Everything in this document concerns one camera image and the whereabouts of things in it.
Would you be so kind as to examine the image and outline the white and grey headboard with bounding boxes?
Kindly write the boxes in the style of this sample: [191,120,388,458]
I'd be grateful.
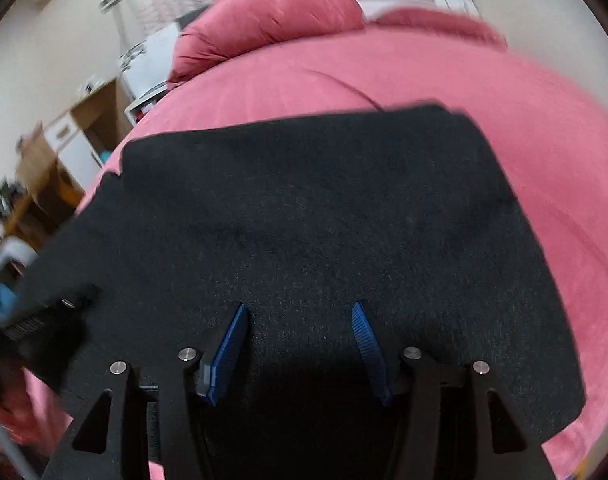
[118,0,480,105]

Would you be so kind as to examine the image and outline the black wool garment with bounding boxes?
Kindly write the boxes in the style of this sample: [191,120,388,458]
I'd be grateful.
[19,106,585,479]

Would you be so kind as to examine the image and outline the pink velvet bed cover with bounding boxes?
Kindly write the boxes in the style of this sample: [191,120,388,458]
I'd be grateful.
[23,27,608,480]

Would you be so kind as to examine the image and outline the wooden desk with cabinet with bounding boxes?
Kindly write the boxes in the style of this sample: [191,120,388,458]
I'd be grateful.
[0,79,132,249]

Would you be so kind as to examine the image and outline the white bedside table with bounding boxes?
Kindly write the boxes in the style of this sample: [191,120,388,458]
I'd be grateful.
[124,81,167,127]

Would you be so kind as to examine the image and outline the folded red duvet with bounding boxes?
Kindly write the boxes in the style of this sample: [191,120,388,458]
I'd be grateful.
[166,0,366,90]

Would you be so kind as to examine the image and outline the dark red pillow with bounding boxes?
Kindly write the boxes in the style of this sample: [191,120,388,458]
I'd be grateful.
[369,6,507,50]

